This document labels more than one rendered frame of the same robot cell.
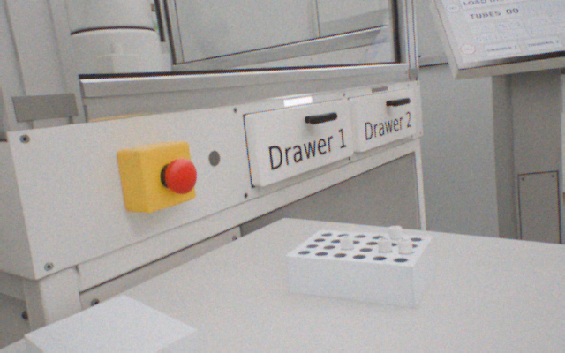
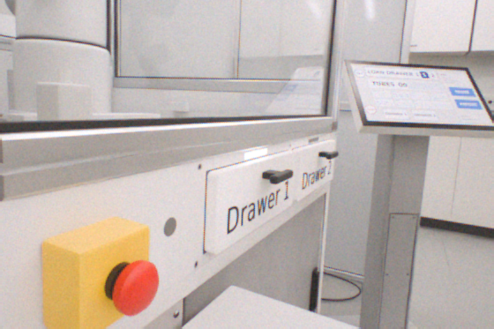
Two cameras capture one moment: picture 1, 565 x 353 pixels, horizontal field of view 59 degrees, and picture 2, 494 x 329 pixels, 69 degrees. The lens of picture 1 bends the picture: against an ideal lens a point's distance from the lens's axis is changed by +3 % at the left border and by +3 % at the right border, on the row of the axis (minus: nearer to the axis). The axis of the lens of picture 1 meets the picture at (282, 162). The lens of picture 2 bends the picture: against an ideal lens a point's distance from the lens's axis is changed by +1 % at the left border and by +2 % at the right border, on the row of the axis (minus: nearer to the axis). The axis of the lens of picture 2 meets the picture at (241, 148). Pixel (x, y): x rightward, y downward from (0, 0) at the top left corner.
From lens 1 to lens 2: 0.29 m
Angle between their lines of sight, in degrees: 10
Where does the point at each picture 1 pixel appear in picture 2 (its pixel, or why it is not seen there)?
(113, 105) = (48, 172)
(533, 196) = (398, 231)
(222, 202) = (170, 279)
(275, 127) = (237, 185)
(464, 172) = (335, 195)
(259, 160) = (218, 225)
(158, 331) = not seen: outside the picture
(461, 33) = (365, 95)
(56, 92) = not seen: outside the picture
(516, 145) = (392, 190)
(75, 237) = not seen: outside the picture
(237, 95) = (204, 150)
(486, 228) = (346, 240)
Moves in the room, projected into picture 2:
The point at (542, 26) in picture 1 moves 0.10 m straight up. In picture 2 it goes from (423, 100) to (427, 72)
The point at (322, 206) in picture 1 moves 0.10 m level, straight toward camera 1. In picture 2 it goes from (258, 255) to (266, 282)
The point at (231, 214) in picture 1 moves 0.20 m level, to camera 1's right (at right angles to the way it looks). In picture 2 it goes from (177, 288) to (330, 282)
